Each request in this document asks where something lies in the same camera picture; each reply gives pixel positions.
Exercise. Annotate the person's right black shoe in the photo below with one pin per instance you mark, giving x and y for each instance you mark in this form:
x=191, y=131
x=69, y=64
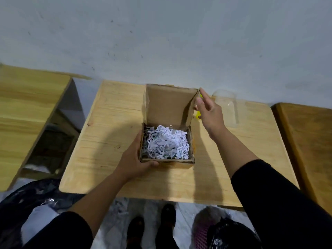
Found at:
x=167, y=225

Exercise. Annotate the white shredded paper filling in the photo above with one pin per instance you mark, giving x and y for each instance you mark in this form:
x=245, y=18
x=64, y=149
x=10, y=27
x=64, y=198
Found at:
x=166, y=143

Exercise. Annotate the person's right forearm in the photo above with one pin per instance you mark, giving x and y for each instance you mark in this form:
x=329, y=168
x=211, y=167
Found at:
x=259, y=184

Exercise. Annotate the person's right hand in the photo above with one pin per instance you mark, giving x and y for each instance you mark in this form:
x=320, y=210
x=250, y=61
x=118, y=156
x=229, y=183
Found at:
x=211, y=115

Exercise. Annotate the small yellow object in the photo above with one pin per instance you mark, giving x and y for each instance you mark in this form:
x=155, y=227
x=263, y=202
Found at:
x=198, y=114

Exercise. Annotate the brown cardboard box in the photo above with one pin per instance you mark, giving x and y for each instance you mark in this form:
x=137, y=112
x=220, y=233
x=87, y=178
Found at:
x=168, y=106

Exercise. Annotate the person's left thumb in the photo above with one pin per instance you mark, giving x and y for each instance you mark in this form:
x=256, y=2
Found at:
x=150, y=164

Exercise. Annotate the small black plastic bag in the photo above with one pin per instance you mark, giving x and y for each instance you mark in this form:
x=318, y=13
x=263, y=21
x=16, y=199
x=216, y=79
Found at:
x=230, y=235

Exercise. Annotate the dark-edged wooden side table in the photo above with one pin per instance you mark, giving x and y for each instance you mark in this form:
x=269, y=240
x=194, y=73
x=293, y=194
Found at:
x=308, y=142

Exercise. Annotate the pink and white foam net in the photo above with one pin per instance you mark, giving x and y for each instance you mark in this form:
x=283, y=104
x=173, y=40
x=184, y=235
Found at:
x=205, y=223

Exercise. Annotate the person's left hand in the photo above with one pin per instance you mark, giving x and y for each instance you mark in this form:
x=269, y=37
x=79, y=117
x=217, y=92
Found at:
x=129, y=163

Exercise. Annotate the person's black shoe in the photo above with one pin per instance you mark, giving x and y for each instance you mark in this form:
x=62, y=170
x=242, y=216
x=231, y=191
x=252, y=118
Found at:
x=135, y=232
x=167, y=225

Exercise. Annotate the large black plastic bag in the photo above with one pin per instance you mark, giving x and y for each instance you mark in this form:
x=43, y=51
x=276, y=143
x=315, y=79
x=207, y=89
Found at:
x=33, y=197

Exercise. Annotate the person's left forearm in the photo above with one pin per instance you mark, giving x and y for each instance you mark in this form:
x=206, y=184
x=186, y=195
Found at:
x=101, y=197

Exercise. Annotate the person's right thumb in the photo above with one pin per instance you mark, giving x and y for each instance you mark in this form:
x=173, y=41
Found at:
x=199, y=103

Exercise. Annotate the light wooden side table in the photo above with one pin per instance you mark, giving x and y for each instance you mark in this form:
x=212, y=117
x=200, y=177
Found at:
x=23, y=111

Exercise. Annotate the clear plastic cup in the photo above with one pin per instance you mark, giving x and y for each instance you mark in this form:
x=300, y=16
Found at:
x=229, y=106

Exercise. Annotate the person's left black shoe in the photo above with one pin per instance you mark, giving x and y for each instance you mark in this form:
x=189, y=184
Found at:
x=135, y=232

